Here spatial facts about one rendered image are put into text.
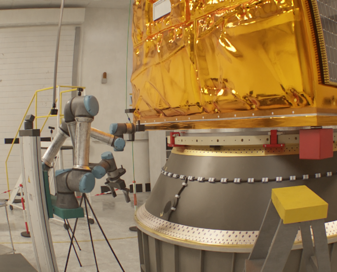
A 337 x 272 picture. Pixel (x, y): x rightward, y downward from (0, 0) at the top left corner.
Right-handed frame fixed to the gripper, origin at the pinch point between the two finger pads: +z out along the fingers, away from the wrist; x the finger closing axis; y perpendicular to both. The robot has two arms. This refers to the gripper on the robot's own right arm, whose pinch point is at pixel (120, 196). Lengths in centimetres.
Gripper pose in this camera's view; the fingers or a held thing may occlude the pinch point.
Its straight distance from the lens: 244.8
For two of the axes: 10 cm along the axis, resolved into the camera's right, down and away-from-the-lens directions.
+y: -6.4, 4.1, -6.5
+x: 7.4, 1.1, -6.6
